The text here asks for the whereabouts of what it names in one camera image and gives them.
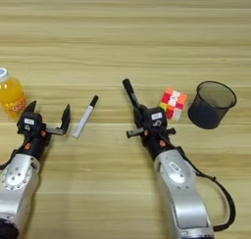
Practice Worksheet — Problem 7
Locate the right gripper labelled black box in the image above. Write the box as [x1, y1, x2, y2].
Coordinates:
[143, 107, 169, 130]

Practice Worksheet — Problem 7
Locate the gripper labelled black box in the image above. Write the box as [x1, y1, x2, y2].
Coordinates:
[143, 107, 169, 130]
[16, 111, 44, 135]

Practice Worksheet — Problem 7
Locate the black marker pen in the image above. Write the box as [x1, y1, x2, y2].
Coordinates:
[122, 78, 142, 112]

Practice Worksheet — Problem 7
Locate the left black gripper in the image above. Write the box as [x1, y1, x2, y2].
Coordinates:
[13, 100, 72, 162]

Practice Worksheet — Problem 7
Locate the colourful puzzle cube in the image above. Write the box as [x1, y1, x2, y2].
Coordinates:
[158, 87, 189, 121]

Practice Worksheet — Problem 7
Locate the orange juice bottle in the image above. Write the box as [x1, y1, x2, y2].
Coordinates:
[0, 67, 29, 121]

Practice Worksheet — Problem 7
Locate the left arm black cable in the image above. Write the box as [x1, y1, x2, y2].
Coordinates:
[0, 147, 22, 171]

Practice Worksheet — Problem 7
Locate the black mesh pen cup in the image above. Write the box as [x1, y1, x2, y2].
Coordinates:
[187, 80, 237, 130]

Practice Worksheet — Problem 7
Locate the left gripper labelled black box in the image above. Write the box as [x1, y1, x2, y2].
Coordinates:
[16, 111, 44, 135]

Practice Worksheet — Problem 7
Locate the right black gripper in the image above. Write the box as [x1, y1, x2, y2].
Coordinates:
[125, 103, 177, 162]

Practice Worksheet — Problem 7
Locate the white marker black cap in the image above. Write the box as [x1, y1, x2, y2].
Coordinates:
[72, 94, 100, 140]

